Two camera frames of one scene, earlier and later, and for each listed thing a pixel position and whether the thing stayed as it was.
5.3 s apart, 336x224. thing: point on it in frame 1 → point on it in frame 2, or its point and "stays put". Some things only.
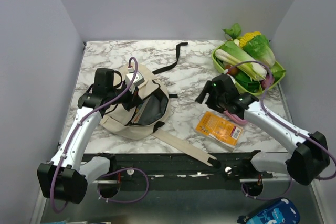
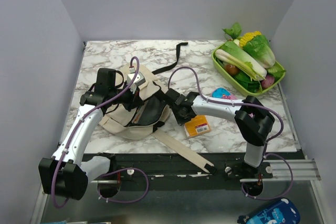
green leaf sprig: [234, 31] stays put
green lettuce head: [259, 46] stays put
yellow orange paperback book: [220, 130] → [198, 126]
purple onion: [264, 83] stays put
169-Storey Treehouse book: [140, 109] stays put
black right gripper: [206, 89] → [180, 121]
